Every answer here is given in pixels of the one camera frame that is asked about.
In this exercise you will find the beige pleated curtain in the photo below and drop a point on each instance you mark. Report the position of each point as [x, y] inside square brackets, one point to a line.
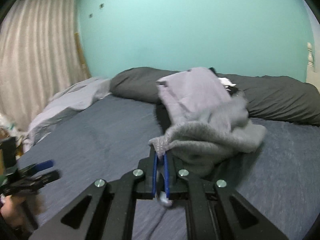
[39, 56]

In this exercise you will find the blue bed cover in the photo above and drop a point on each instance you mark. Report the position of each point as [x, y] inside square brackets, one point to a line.
[109, 138]

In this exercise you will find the lavender and black jacket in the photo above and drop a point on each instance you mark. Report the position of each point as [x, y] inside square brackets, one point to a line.
[183, 94]

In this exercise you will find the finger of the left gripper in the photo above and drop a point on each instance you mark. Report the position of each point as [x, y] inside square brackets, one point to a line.
[47, 178]
[44, 165]

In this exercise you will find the grey knit sweater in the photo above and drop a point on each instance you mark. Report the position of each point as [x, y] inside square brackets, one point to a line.
[211, 136]

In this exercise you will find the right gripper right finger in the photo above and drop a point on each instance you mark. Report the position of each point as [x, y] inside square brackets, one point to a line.
[213, 209]

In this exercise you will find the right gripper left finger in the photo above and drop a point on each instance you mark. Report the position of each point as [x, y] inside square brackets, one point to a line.
[104, 210]

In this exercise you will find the dark grey long pillow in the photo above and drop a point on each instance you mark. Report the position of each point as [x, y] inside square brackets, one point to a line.
[278, 98]

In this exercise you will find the cream tufted headboard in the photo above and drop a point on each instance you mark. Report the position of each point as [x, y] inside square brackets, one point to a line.
[312, 74]

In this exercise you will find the light grey crumpled blanket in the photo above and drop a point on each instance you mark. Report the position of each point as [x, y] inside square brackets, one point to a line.
[63, 106]

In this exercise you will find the person's left hand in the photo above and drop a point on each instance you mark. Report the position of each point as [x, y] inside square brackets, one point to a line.
[11, 211]

